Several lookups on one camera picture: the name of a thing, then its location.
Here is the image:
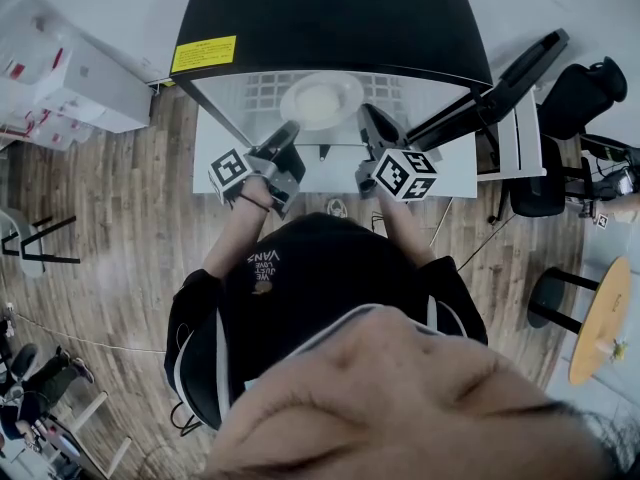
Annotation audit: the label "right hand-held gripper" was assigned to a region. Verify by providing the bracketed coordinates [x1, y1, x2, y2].
[354, 102, 439, 204]

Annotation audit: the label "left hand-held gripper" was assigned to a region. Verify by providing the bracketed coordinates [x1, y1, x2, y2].
[207, 119, 308, 220]

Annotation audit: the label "white round plate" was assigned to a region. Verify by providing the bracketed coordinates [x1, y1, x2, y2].
[279, 71, 364, 132]

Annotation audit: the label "black mini fridge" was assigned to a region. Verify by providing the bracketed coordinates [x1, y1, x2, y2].
[169, 0, 571, 152]

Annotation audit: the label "person's right forearm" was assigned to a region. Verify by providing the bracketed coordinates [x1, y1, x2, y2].
[377, 187, 437, 270]

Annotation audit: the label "person's left forearm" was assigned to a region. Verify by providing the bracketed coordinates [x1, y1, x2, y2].
[202, 175, 276, 290]

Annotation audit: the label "black wrist band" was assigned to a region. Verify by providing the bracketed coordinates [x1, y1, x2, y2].
[238, 193, 272, 214]

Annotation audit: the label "person's black shirt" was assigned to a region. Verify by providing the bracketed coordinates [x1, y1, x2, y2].
[163, 212, 489, 432]

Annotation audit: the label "white water dispenser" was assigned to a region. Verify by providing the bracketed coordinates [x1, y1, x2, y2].
[34, 42, 154, 135]

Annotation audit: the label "black office chair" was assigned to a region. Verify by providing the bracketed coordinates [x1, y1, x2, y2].
[492, 56, 629, 225]

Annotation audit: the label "clear boxes with red clips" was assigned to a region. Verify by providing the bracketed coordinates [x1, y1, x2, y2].
[0, 107, 97, 152]

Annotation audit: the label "black round stool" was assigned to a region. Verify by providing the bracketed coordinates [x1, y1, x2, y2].
[527, 266, 602, 335]

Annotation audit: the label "grey chair with black legs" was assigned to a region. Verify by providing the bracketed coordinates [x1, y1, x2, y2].
[0, 207, 82, 277]

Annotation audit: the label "person's head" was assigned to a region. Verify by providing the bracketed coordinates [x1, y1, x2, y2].
[202, 303, 640, 480]

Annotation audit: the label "round wooden table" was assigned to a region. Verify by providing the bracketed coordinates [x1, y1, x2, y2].
[568, 256, 633, 387]

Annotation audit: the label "small flower vase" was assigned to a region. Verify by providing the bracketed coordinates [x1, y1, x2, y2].
[597, 337, 629, 360]

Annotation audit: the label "thin black floor cable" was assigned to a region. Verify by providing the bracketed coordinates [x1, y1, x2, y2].
[457, 215, 517, 272]

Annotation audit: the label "thin white floor cable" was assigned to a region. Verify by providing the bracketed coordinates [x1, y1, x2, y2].
[7, 307, 167, 355]

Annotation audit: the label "black headset cable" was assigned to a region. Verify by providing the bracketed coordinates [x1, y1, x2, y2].
[171, 400, 204, 437]

